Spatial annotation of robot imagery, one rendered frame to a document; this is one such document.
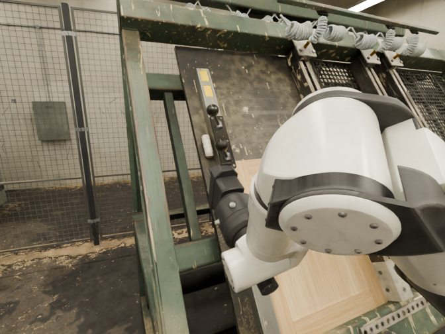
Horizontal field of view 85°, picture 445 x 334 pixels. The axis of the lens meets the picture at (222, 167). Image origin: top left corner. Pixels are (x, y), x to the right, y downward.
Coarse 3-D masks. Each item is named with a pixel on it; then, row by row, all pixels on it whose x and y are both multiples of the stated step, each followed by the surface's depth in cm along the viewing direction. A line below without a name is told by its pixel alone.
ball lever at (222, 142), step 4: (220, 140) 69; (224, 140) 69; (216, 144) 70; (220, 144) 69; (224, 144) 69; (220, 148) 69; (224, 148) 69; (224, 152) 75; (228, 152) 80; (224, 156) 80; (228, 156) 79
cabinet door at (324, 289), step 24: (240, 168) 84; (312, 264) 79; (336, 264) 82; (360, 264) 85; (288, 288) 73; (312, 288) 76; (336, 288) 79; (360, 288) 82; (288, 312) 70; (312, 312) 73; (336, 312) 75; (360, 312) 78
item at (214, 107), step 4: (212, 104) 73; (208, 108) 73; (212, 108) 73; (216, 108) 73; (208, 112) 73; (212, 112) 73; (216, 112) 73; (212, 116) 74; (216, 116) 78; (216, 120) 80; (216, 124) 84; (220, 124) 83; (220, 128) 84
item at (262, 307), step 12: (204, 84) 91; (204, 96) 88; (204, 108) 89; (216, 156) 83; (252, 288) 68; (252, 300) 68; (264, 300) 67; (252, 312) 69; (264, 312) 66; (264, 324) 65; (276, 324) 66
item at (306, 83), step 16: (304, 32) 115; (320, 32) 101; (304, 48) 110; (288, 64) 117; (304, 64) 113; (304, 80) 109; (304, 96) 109; (384, 256) 83; (384, 272) 83; (384, 288) 83; (400, 288) 80
